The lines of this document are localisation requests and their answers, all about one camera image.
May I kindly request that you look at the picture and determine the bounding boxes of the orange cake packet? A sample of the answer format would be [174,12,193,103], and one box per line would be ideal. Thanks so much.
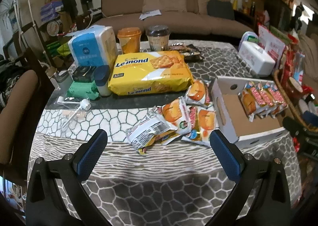
[185,79,212,107]
[182,105,219,147]
[159,98,192,137]

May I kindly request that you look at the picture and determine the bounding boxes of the grey patterned blanket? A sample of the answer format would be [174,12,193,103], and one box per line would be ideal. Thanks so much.
[28,40,302,226]

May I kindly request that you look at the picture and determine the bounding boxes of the dark-lidded drink cup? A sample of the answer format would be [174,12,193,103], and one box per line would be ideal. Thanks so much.
[145,25,172,51]

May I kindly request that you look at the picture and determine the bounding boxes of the white papers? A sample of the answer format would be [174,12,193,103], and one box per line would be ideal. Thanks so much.
[139,10,162,20]

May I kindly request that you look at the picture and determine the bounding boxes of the white cardboard box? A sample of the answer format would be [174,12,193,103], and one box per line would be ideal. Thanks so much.
[211,76,286,144]

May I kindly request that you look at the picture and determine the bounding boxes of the pile of snack packets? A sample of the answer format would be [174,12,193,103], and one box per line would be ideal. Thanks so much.
[238,81,289,122]

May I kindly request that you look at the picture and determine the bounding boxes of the brown sofa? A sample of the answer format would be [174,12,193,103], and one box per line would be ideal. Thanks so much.
[93,0,256,40]

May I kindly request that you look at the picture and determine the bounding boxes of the yellow cracker pack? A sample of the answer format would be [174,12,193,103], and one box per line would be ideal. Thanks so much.
[109,50,194,96]

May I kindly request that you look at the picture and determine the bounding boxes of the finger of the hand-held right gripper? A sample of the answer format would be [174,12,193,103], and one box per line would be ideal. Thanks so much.
[283,116,311,139]
[302,111,318,127]

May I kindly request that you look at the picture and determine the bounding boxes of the blue tissue pack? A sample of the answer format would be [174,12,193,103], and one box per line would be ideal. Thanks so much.
[68,25,118,68]

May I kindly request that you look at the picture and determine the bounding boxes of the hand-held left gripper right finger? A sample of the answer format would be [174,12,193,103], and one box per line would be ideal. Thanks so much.
[206,129,292,226]

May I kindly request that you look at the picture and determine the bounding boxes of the black small box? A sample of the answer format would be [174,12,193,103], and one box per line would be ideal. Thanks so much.
[72,66,96,83]

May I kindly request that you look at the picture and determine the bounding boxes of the stack of blue boxes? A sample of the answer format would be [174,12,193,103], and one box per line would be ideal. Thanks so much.
[40,1,62,21]

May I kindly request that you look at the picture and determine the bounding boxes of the brown padded chair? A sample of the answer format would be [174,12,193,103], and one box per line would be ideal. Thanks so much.
[0,47,50,187]

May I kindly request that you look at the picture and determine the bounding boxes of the white plastic tissue box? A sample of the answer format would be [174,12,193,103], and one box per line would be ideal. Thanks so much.
[238,41,276,76]

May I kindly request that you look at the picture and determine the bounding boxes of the red and white packages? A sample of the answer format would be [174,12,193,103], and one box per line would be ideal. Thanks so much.
[257,24,286,65]

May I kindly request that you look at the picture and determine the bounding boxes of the silver-backed cake packet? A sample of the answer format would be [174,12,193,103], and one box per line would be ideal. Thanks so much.
[125,107,180,154]

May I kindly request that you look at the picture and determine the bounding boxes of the dark grey pillow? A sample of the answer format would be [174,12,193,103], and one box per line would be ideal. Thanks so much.
[207,0,235,20]

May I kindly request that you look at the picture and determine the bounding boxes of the green wipes packet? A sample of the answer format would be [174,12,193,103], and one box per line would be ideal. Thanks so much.
[67,81,99,100]

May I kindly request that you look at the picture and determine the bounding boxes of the white and green container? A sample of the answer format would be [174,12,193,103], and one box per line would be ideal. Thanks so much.
[242,31,260,43]

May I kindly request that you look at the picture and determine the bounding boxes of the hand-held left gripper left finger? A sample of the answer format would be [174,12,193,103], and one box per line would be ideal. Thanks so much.
[26,129,111,226]

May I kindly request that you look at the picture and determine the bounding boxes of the dark snack packet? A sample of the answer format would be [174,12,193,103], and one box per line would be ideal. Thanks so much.
[168,43,202,61]

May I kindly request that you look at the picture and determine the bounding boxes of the white bottle with blue cap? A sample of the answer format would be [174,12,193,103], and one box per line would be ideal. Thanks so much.
[94,65,111,97]

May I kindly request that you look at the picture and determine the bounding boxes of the round tin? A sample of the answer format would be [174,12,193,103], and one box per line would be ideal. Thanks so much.
[46,19,62,36]

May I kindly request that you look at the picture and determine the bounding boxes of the dark wooden chair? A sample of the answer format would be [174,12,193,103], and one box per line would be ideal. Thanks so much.
[12,20,50,68]

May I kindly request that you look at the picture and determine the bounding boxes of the wicker basket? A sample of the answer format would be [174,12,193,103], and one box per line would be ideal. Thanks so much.
[273,68,318,129]

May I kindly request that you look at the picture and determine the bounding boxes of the clear jar with grey lid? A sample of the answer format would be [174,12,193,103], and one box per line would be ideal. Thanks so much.
[53,70,72,90]

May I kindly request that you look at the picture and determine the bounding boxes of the dark patterned clothes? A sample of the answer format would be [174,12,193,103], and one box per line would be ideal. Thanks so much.
[0,65,23,107]

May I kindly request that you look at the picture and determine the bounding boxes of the orange cup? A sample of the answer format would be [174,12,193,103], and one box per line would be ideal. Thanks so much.
[117,27,143,54]

